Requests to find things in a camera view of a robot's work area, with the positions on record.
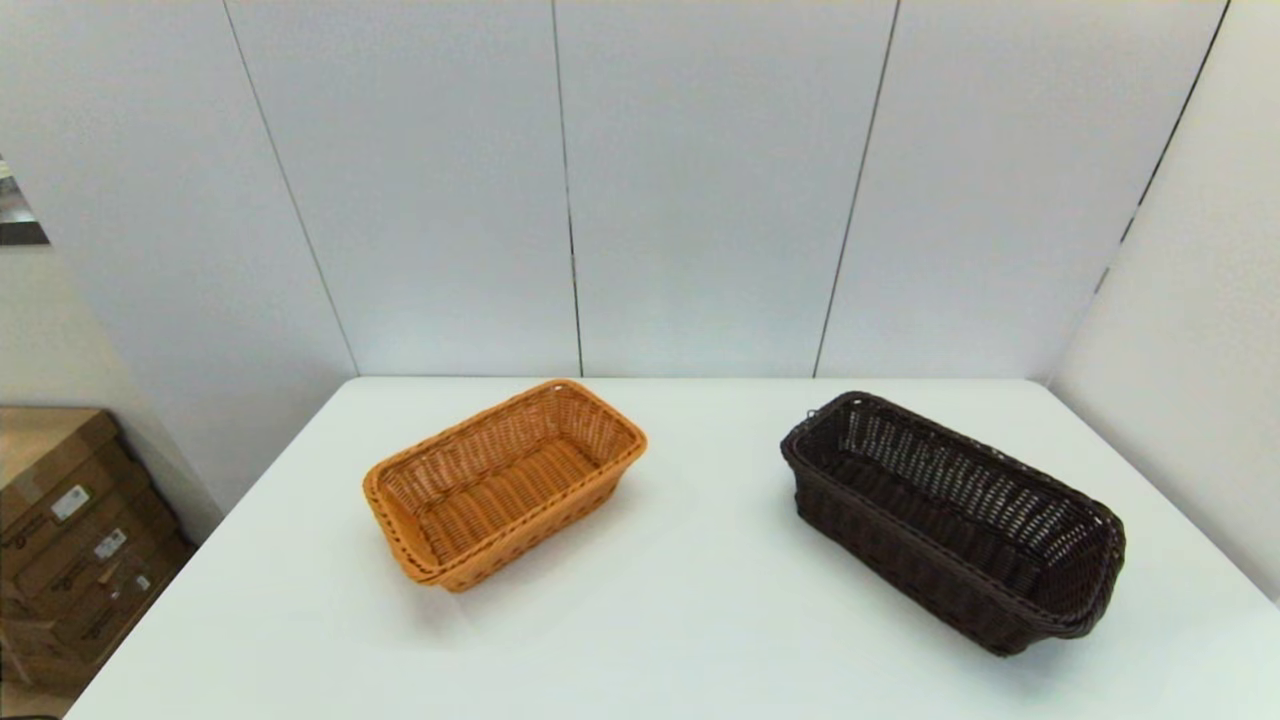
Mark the orange wicker basket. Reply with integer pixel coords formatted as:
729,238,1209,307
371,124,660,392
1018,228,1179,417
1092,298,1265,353
362,378,648,593

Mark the dark brown wicker basket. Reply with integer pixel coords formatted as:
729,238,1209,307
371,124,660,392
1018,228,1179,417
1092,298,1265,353
780,390,1127,658

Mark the brown cardboard box with label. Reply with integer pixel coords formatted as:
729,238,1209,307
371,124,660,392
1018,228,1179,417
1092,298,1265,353
0,560,191,696
0,405,151,546
0,470,196,641

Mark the grey metallic wall fixture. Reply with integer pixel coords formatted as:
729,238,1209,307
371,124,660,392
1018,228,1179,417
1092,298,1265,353
0,158,50,247

